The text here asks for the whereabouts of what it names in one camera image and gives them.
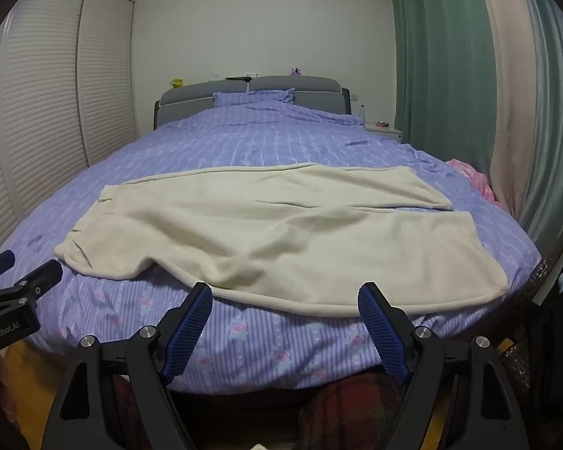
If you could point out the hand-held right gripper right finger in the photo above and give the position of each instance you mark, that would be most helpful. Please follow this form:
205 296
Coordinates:
380 323

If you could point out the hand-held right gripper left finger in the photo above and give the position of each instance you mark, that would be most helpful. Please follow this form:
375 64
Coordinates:
192 323

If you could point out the cream pants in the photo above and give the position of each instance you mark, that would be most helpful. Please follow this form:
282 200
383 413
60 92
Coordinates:
262 234

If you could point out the person's plaid trousers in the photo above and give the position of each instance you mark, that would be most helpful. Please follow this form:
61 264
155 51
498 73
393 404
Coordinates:
347 408

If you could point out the pink blanket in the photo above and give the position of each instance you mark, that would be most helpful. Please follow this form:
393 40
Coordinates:
478 180

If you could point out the purple floral duvet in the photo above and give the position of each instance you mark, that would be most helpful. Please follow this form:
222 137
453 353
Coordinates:
262 147

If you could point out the white nightstand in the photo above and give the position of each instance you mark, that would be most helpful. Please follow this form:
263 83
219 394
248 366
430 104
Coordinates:
384 133

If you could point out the clear plastic bottle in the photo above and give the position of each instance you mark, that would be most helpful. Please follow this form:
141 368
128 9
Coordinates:
362 113

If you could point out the grey padded headboard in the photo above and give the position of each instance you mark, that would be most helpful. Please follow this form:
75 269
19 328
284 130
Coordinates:
197 91

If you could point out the purple floral pillow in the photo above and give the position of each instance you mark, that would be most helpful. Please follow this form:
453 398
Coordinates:
253 98

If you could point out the yellow toy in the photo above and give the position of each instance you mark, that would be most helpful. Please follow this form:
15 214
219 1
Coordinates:
178 83

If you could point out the beige curtain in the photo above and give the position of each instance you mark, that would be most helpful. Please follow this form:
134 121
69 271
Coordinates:
506 103

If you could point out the purple toy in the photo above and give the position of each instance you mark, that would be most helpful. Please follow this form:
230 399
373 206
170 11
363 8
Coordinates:
296 72

